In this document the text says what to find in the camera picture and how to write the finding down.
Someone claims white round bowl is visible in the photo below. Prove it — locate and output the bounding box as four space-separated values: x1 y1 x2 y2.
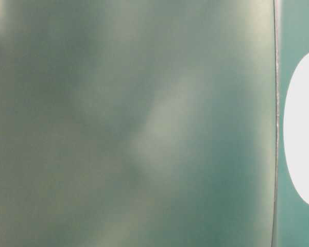
283 53 309 204

